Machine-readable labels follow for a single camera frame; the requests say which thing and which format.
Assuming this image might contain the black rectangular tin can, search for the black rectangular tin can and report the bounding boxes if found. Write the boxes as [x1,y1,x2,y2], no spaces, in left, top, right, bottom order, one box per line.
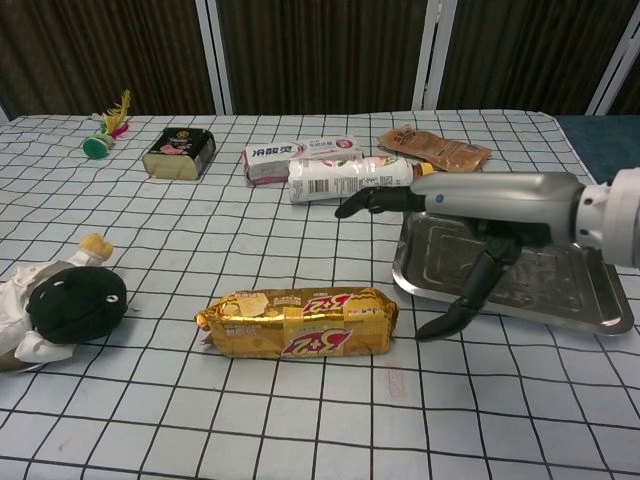
[141,127,217,180]

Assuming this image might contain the black plush toy white shirt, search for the black plush toy white shirt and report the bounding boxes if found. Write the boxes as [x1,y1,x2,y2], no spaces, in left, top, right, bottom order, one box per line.
[0,233,129,374]

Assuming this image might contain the white pink toothpaste box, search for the white pink toothpaste box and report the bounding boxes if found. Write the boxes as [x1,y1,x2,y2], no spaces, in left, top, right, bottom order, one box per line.
[242,134,365,188]

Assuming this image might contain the brown snack pouch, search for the brown snack pouch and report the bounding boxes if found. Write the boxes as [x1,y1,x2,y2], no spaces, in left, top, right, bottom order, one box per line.
[376,123,493,180]

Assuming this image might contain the white black checkered tablecloth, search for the white black checkered tablecloth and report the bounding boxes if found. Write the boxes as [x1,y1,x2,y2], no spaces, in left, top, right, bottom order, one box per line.
[0,110,640,480]

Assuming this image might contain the white drink bottle yellow cap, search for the white drink bottle yellow cap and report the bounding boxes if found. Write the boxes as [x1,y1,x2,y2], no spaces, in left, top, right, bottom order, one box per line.
[287,154,435,205]

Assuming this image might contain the feather shuttlecock green base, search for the feather shuttlecock green base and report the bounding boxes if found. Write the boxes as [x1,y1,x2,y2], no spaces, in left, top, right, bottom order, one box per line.
[82,89,133,161]

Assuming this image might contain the gold foil biscuit pack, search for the gold foil biscuit pack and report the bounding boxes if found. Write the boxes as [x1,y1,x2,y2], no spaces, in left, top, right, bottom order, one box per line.
[194,285,401,359]

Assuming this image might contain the rectangular steel tray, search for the rectangular steel tray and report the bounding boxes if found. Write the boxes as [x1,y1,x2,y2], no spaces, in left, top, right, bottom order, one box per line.
[391,200,635,336]

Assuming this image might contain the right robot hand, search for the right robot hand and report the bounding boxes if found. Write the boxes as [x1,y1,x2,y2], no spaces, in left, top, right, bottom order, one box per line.
[333,171,587,343]

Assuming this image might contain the white partition frame post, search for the white partition frame post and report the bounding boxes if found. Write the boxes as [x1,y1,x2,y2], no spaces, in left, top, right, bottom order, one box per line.
[193,0,235,116]
[413,0,460,112]
[585,19,640,116]

